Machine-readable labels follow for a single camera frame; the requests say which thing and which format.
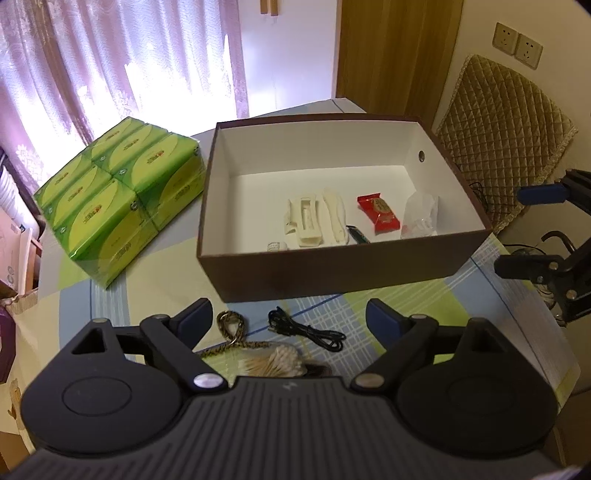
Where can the long white plastic piece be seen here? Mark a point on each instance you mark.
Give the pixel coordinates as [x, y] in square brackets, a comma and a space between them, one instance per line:
[334, 217]

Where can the green striped small tube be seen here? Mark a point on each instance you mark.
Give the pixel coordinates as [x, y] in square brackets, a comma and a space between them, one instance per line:
[358, 234]

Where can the brown cardboard box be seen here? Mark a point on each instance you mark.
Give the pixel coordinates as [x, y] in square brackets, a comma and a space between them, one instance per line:
[323, 277]

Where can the quilted beige chair cover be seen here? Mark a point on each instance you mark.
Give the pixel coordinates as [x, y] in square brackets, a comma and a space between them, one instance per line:
[503, 138]

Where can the wooden door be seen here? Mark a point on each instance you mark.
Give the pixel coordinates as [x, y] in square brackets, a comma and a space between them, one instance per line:
[392, 55]

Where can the beige wall socket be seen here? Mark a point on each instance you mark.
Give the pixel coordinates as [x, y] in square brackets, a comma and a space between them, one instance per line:
[528, 50]
[505, 39]

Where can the clear plastic bag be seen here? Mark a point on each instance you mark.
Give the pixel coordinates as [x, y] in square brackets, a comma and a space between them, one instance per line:
[420, 214]

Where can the printed cardboard box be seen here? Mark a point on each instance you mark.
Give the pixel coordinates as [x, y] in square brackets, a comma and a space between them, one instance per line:
[11, 249]

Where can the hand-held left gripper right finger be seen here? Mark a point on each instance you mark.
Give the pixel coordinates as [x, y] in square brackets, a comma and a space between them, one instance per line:
[383, 318]

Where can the bundle of cotton swabs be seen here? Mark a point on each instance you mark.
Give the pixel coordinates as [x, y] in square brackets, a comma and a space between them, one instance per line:
[272, 362]

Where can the pink sheer curtain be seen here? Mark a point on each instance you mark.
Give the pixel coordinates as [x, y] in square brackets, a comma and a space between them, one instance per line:
[115, 60]

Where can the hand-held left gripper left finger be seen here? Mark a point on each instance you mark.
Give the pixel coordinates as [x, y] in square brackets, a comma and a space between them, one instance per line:
[196, 318]

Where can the white plastic tray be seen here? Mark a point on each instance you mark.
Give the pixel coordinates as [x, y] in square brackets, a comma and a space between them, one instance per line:
[307, 221]

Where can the red snack packet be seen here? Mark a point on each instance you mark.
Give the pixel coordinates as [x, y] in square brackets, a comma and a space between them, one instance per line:
[378, 212]

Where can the pack of green tissue boxes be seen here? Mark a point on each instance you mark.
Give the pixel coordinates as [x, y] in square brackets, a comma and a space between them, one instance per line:
[120, 194]

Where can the dark wooden furniture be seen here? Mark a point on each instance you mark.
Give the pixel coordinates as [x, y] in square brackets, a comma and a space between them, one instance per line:
[7, 341]

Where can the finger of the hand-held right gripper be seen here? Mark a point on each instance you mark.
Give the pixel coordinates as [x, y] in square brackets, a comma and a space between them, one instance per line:
[540, 194]
[524, 268]

